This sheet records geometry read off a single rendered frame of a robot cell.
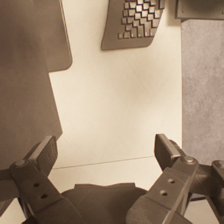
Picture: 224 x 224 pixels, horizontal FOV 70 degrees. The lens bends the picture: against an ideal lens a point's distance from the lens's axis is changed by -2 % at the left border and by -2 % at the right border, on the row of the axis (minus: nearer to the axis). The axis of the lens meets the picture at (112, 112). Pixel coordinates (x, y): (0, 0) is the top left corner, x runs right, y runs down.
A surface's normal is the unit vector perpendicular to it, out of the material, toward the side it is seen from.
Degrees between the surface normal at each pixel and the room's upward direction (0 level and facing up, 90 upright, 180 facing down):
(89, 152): 0
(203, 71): 0
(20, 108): 86
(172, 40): 0
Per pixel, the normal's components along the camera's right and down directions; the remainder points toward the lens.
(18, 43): 0.99, -0.11
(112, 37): 0.11, 0.32
